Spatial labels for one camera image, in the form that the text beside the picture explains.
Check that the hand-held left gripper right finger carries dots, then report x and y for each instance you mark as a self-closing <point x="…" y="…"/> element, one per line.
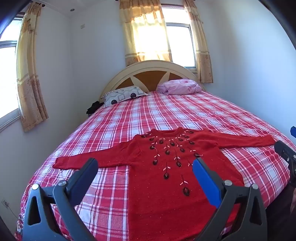
<point x="205" y="183"/>

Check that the cream wooden headboard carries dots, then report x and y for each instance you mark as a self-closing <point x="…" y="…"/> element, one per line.
<point x="148" y="78"/>

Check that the dark cloth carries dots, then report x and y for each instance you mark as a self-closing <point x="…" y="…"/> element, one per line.
<point x="93" y="107"/>

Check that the pink floral pillow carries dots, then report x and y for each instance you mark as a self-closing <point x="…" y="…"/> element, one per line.
<point x="180" y="87"/>

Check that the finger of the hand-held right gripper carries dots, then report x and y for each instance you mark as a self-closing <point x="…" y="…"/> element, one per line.
<point x="293" y="131"/>
<point x="284" y="149"/>

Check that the grey patterned pillow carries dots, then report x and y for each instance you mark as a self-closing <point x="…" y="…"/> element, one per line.
<point x="122" y="96"/>

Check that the red embroidered sweater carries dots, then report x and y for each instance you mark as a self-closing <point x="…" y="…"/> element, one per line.
<point x="150" y="197"/>

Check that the white wall socket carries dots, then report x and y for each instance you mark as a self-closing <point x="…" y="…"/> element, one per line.
<point x="4" y="203"/>

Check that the window behind headboard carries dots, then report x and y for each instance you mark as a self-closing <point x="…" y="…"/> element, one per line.
<point x="180" y="41"/>

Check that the large side window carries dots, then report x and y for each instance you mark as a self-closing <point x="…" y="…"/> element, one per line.
<point x="7" y="81"/>

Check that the beige patterned curtain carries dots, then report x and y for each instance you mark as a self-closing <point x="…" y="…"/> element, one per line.
<point x="143" y="34"/>
<point x="30" y="81"/>
<point x="201" y="46"/>

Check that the red plaid bedspread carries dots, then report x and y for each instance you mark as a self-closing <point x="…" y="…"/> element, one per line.
<point x="185" y="111"/>

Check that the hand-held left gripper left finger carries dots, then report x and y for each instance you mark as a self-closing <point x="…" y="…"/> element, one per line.
<point x="89" y="172"/>

